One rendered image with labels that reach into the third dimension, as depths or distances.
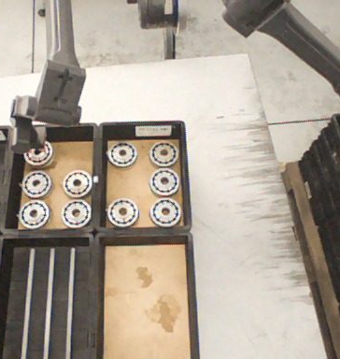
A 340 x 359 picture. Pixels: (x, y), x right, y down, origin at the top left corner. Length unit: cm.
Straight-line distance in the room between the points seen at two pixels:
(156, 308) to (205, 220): 41
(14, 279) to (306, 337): 99
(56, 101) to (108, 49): 212
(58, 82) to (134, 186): 66
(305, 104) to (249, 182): 130
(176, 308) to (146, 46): 207
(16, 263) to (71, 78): 73
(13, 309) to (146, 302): 42
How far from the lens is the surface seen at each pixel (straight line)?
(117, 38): 291
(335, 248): 201
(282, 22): 75
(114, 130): 134
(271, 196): 150
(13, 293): 128
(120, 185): 131
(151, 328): 119
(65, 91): 74
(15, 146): 116
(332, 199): 197
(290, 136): 254
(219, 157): 153
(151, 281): 120
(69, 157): 139
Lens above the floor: 201
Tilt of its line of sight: 69 degrees down
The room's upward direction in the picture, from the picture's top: 5 degrees counter-clockwise
